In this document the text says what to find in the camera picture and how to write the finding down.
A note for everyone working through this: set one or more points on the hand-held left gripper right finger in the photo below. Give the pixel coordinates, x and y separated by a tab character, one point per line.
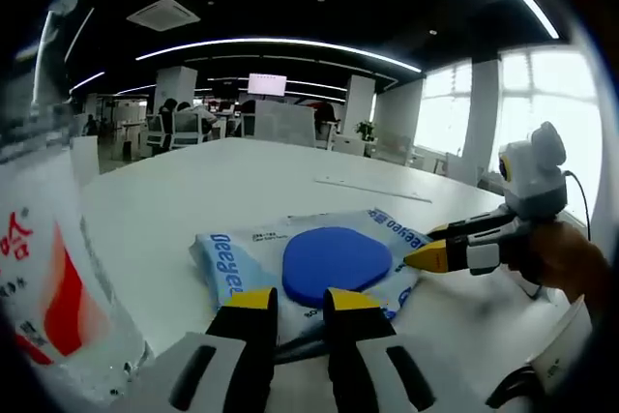
358	335

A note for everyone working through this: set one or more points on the white office chair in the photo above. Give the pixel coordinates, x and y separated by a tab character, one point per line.
186	127

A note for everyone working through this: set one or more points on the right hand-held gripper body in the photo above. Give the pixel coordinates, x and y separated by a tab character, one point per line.
537	176

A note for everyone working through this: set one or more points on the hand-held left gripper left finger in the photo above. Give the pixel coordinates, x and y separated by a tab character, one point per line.
242	331

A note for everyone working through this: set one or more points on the long curved ceiling light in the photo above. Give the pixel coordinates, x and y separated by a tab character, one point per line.
271	41

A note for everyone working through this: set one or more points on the window with blinds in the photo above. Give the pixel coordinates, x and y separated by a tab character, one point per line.
442	108

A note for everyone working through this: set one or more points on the wall screen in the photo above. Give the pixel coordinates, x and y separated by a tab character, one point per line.
267	84

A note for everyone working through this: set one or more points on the clear water bottle red label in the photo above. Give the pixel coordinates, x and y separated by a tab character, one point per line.
53	263

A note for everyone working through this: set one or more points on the large bright window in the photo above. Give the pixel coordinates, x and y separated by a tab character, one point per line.
546	89

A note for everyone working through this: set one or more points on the potted plant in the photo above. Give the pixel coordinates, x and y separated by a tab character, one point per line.
366	130

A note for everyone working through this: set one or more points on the ceiling air vent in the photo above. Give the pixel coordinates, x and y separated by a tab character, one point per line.
164	14

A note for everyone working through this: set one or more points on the wet wipes pack blue lid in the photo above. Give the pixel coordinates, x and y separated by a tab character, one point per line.
333	263

